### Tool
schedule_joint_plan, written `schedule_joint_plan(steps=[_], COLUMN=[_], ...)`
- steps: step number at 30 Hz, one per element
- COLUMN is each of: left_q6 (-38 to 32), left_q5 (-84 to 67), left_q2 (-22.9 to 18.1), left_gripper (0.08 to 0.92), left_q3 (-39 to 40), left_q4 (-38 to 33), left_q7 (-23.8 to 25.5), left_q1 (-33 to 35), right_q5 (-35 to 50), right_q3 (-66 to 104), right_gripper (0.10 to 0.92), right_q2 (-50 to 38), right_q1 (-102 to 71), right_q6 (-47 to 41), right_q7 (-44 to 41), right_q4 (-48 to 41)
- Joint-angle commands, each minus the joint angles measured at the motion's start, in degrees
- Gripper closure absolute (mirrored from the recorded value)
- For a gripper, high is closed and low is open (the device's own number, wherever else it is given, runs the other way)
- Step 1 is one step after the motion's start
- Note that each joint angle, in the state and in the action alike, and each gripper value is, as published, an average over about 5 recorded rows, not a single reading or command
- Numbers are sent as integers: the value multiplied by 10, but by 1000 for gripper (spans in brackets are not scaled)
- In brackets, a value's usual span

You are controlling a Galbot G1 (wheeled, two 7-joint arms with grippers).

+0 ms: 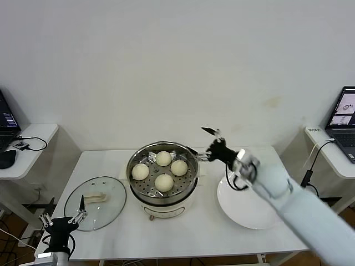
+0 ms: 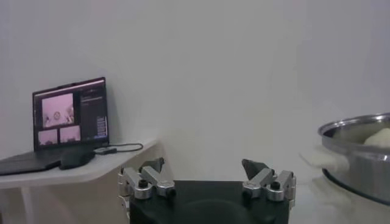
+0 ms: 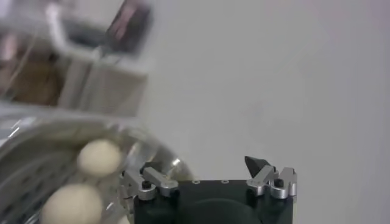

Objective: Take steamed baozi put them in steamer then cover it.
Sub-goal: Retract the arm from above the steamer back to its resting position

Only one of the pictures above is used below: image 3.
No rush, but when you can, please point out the stainless steel steamer basket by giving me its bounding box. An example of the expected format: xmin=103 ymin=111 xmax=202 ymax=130
xmin=0 ymin=115 xmax=196 ymax=224

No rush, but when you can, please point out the white side desk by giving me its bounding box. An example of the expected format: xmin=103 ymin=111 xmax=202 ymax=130
xmin=45 ymin=0 xmax=153 ymax=118

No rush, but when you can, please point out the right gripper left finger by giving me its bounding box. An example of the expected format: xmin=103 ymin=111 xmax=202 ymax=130
xmin=119 ymin=161 xmax=180 ymax=208

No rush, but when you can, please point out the black laptop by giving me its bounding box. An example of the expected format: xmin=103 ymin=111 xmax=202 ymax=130
xmin=105 ymin=0 xmax=153 ymax=55

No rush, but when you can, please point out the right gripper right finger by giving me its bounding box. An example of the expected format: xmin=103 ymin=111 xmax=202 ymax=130
xmin=244 ymin=155 xmax=299 ymax=202

